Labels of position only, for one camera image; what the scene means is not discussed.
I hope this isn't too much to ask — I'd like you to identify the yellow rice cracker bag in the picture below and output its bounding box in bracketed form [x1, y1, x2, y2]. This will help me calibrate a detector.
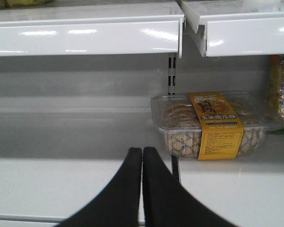
[266, 54, 284, 120]

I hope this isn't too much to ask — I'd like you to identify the yellow label cookie box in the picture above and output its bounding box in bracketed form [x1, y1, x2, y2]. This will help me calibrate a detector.
[151, 92, 284, 160]

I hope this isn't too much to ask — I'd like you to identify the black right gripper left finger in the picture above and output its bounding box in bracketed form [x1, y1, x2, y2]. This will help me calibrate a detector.
[57, 148, 142, 227]

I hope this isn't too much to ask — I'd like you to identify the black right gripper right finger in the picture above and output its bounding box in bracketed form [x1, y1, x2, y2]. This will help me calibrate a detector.
[142, 147, 234, 227]

